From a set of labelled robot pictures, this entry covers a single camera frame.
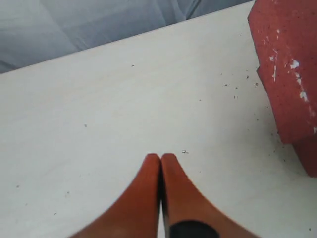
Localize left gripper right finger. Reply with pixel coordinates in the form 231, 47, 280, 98
161, 153, 253, 238

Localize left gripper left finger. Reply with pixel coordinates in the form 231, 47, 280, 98
72, 153, 161, 238

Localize red brick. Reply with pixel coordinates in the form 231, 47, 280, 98
248, 0, 317, 177

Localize white backdrop cloth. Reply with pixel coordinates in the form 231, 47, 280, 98
0, 0, 256, 74

